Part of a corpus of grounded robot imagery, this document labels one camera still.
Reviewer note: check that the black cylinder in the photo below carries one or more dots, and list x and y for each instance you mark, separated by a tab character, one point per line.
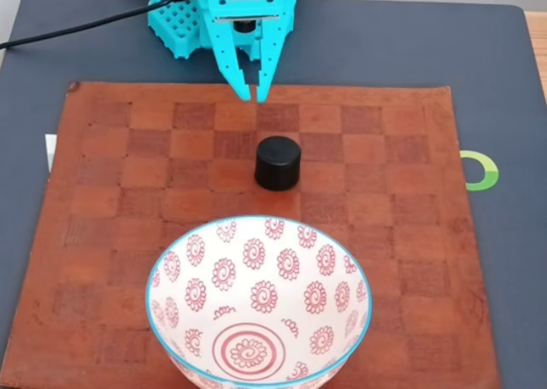
278	162

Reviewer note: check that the white bowl with red flowers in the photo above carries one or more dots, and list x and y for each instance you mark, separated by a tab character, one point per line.
256	299

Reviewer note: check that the dark grey desk mat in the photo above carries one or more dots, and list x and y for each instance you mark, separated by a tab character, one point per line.
384	43

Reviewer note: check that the white paper slip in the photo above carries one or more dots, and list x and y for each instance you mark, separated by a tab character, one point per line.
50	149

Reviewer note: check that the brown checkered wooden board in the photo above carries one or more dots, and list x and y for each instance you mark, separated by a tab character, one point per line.
128	235

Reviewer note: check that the teal camera mount with board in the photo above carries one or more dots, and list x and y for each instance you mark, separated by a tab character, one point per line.
245	8

